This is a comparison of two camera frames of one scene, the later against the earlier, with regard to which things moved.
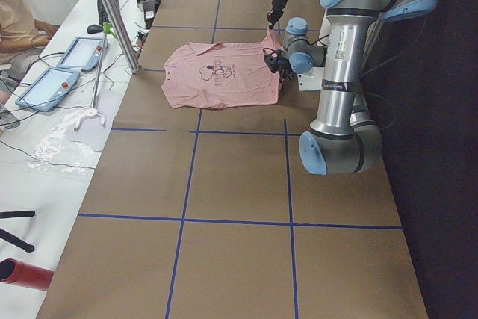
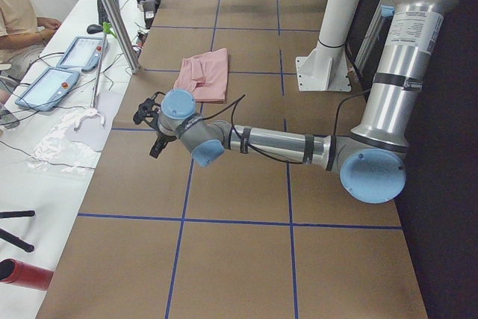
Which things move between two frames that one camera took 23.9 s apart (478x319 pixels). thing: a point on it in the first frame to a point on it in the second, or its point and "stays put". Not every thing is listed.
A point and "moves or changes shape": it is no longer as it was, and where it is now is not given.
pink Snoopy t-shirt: x=220 y=75 moves or changes shape
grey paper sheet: x=90 y=128 stays put
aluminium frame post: x=115 y=13 stays put
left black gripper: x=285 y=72 to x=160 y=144
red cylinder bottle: x=16 y=273 stays put
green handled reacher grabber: x=107 y=30 stays put
